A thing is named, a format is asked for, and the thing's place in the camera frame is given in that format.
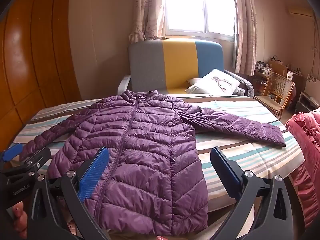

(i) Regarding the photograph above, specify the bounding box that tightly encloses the right pink curtain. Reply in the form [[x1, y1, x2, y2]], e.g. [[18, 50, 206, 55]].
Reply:
[[235, 0, 257, 76]]

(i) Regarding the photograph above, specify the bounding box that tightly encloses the wall air conditioner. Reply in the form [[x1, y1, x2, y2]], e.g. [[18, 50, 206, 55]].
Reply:
[[288, 5, 313, 18]]

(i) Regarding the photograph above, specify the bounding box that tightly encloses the person's left hand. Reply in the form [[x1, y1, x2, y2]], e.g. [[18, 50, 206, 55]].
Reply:
[[12, 202, 28, 239]]

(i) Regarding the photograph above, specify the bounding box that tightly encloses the pink ruffled blanket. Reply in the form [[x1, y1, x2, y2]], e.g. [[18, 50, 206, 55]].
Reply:
[[285, 109, 319, 228]]

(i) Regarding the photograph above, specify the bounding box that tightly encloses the wooden wardrobe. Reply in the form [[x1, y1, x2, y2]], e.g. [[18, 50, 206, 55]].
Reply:
[[1, 0, 81, 150]]

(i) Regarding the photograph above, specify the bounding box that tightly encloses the rattan wooden chair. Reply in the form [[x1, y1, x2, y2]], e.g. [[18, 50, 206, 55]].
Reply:
[[254, 72, 295, 120]]

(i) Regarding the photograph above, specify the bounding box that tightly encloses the white printed pillow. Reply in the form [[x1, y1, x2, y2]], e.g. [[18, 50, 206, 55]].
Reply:
[[185, 69, 240, 96]]

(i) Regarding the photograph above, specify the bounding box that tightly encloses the cluttered wooden desk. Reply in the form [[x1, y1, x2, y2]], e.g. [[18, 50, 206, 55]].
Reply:
[[253, 61, 297, 105]]

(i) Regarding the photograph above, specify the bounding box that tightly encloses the striped bed cover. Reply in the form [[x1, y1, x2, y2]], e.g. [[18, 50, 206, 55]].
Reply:
[[11, 97, 305, 240]]

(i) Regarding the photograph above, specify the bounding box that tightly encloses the left pink curtain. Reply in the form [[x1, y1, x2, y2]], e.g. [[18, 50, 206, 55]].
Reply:
[[129, 0, 165, 43]]

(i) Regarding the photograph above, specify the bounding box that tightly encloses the pink curtain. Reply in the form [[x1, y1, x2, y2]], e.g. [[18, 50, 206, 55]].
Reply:
[[129, 0, 165, 43], [235, 0, 257, 76]]

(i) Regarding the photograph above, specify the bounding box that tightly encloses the purple quilted down jacket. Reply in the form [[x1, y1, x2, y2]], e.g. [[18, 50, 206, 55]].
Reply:
[[20, 90, 285, 236]]

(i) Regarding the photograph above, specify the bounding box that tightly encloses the window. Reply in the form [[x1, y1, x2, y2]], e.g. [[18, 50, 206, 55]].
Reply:
[[164, 0, 236, 41]]

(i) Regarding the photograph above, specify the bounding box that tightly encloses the grey yellow blue sofa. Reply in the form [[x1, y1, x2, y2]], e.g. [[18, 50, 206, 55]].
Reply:
[[117, 38, 254, 98]]

